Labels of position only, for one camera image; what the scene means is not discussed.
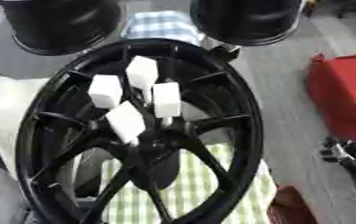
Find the black spoked wheel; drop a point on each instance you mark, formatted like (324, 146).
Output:
(157, 140)

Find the red bag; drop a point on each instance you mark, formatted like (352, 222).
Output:
(344, 93)

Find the dark red box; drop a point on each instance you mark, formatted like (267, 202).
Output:
(290, 208)

